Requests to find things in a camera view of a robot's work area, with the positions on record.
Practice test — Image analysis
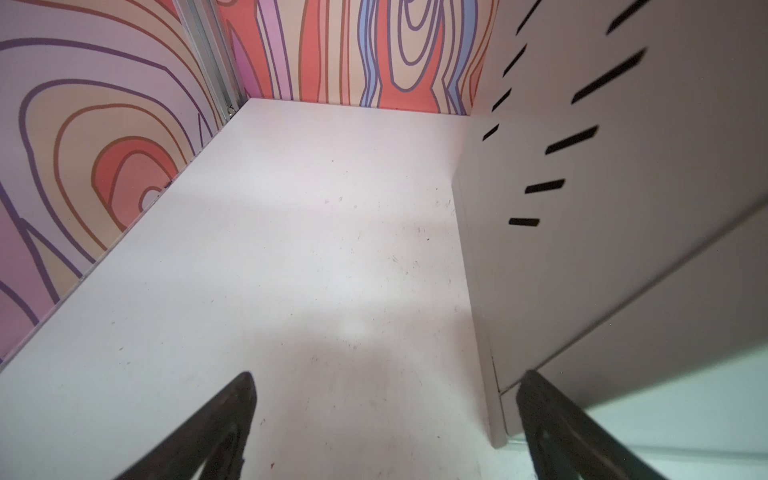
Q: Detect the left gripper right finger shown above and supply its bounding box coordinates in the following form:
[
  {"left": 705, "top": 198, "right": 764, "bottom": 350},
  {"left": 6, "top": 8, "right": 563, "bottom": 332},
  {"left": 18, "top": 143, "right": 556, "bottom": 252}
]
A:
[{"left": 516, "top": 370, "right": 664, "bottom": 480}]

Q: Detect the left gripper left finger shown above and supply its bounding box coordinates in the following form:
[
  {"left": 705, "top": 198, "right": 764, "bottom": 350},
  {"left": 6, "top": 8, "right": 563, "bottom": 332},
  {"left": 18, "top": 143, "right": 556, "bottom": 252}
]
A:
[{"left": 119, "top": 371, "right": 257, "bottom": 479}]

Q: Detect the grey metal cabinet box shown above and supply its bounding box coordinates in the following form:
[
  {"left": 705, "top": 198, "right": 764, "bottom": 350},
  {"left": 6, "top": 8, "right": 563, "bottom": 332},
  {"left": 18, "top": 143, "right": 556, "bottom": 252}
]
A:
[{"left": 453, "top": 1, "right": 767, "bottom": 448}]

